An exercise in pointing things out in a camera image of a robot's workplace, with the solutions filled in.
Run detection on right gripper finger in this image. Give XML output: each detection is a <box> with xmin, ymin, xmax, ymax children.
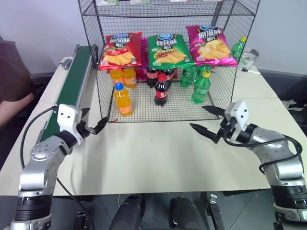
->
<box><xmin>202</xmin><ymin>105</ymin><xmax>226</xmax><ymax>118</ymax></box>
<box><xmin>189</xmin><ymin>123</ymin><xmax>220</xmax><ymax>138</ymax></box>

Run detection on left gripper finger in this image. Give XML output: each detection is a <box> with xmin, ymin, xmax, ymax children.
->
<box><xmin>81</xmin><ymin>107</ymin><xmax>91</xmax><ymax>122</ymax></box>
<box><xmin>87</xmin><ymin>117</ymin><xmax>109</xmax><ymax>136</ymax></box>

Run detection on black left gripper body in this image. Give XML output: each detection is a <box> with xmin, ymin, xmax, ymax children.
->
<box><xmin>79</xmin><ymin>120</ymin><xmax>92</xmax><ymax>139</ymax></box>

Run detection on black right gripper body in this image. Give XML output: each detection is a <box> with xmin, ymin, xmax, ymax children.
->
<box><xmin>213</xmin><ymin>115</ymin><xmax>237</xmax><ymax>145</ymax></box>

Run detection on green conveyor belt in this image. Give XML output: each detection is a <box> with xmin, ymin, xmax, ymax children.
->
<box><xmin>35</xmin><ymin>44</ymin><xmax>99</xmax><ymax>147</ymax></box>

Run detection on green soda bottle yellow cap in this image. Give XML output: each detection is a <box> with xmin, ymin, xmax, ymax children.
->
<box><xmin>191</xmin><ymin>70</ymin><xmax>212</xmax><ymax>105</ymax></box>
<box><xmin>231</xmin><ymin>36</ymin><xmax>248</xmax><ymax>63</ymax></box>

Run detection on orange soda bottle blue cap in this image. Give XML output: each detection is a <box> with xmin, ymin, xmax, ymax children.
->
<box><xmin>113</xmin><ymin>82</ymin><xmax>133</xmax><ymax>117</ymax></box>

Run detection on white marker pen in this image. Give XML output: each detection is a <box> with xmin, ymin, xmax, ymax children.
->
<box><xmin>240</xmin><ymin>68</ymin><xmax>262</xmax><ymax>75</ymax></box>

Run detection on cola bottle red cap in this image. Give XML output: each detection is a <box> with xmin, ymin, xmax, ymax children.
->
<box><xmin>154</xmin><ymin>74</ymin><xmax>172</xmax><ymax>107</ymax></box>

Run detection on white grey tape dispenser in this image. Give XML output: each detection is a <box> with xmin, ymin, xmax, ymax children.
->
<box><xmin>241</xmin><ymin>47</ymin><xmax>260</xmax><ymax>67</ymax></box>

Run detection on magenta potato chips bag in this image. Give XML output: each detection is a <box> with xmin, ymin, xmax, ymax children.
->
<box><xmin>186</xmin><ymin>24</ymin><xmax>238</xmax><ymax>67</ymax></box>

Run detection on dark patterned cloth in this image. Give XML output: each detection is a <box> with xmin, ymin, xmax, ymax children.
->
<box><xmin>279</xmin><ymin>98</ymin><xmax>307</xmax><ymax>120</ymax></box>

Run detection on red potato chips bag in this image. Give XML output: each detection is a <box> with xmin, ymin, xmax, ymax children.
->
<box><xmin>97</xmin><ymin>31</ymin><xmax>142</xmax><ymax>71</ymax></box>

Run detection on green potato chips bag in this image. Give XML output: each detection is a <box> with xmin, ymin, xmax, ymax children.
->
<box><xmin>146</xmin><ymin>34</ymin><xmax>195</xmax><ymax>69</ymax></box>

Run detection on magenta snack bag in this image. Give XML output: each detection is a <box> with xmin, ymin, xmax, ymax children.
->
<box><xmin>140</xmin><ymin>37</ymin><xmax>149</xmax><ymax>82</ymax></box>

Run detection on person's dark red shirt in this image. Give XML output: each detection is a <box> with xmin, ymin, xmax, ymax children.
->
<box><xmin>0</xmin><ymin>35</ymin><xmax>35</xmax><ymax>103</ymax></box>

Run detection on dark rounded shape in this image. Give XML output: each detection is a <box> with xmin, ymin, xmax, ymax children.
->
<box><xmin>169</xmin><ymin>196</ymin><xmax>210</xmax><ymax>230</ymax></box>
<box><xmin>109</xmin><ymin>194</ymin><xmax>146</xmax><ymax>230</ymax></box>

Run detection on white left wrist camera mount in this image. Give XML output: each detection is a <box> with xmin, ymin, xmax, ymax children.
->
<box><xmin>57</xmin><ymin>103</ymin><xmax>84</xmax><ymax>145</ymax></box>

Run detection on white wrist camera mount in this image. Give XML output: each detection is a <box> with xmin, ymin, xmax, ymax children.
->
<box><xmin>57</xmin><ymin>103</ymin><xmax>84</xmax><ymax>145</ymax></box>
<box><xmin>224</xmin><ymin>100</ymin><xmax>250</xmax><ymax>142</ymax></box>

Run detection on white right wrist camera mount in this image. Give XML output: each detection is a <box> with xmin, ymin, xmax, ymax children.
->
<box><xmin>224</xmin><ymin>100</ymin><xmax>250</xmax><ymax>142</ymax></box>

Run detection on black wire mesh shelf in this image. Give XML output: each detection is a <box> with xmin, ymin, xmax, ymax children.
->
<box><xmin>78</xmin><ymin>0</ymin><xmax>261</xmax><ymax>123</ymax></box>

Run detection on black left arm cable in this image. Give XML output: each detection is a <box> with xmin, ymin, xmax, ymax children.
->
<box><xmin>20</xmin><ymin>105</ymin><xmax>59</xmax><ymax>168</ymax></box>

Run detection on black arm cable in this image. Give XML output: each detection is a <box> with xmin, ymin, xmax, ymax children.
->
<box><xmin>20</xmin><ymin>105</ymin><xmax>59</xmax><ymax>168</ymax></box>
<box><xmin>223</xmin><ymin>134</ymin><xmax>304</xmax><ymax>174</ymax></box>

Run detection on thin black hanging cable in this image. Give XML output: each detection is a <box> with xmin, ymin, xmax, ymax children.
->
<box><xmin>56</xmin><ymin>176</ymin><xmax>95</xmax><ymax>230</ymax></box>

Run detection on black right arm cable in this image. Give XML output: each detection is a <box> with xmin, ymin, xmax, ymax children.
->
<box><xmin>223</xmin><ymin>134</ymin><xmax>304</xmax><ymax>174</ymax></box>

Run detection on black metal bracket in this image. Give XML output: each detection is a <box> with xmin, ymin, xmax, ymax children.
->
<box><xmin>206</xmin><ymin>193</ymin><xmax>225</xmax><ymax>230</ymax></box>

